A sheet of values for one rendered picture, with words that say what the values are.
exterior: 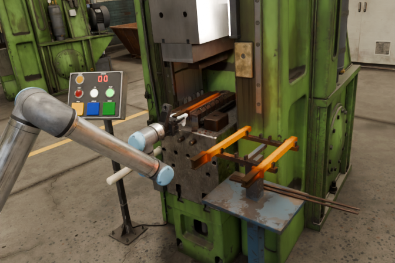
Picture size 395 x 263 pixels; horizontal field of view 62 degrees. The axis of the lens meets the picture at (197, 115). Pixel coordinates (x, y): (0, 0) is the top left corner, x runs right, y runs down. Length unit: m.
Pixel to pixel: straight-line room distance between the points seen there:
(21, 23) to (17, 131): 5.18
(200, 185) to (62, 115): 0.95
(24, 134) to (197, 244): 1.29
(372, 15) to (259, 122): 5.18
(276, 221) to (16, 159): 1.02
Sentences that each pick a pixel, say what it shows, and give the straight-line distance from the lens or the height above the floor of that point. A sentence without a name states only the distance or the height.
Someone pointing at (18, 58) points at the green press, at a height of 0.75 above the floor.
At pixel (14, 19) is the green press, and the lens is 6.42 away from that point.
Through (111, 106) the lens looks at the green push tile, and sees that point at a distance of 1.98.
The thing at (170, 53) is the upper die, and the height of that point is 1.31.
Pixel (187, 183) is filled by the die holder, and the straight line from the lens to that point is 1.93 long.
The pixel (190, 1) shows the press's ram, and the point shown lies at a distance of 1.63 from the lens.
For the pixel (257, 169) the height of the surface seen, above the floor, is 0.97.
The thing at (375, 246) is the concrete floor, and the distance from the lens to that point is 2.53.
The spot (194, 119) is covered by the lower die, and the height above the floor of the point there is 0.96.
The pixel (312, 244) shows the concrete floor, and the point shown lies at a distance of 2.44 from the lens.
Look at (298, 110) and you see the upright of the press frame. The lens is 2.06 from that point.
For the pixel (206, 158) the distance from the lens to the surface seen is 1.39.
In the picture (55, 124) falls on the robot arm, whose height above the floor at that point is 1.23.
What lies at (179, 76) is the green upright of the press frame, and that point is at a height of 1.13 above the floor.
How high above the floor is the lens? 1.62
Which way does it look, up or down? 21 degrees down
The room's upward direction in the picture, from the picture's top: 5 degrees counter-clockwise
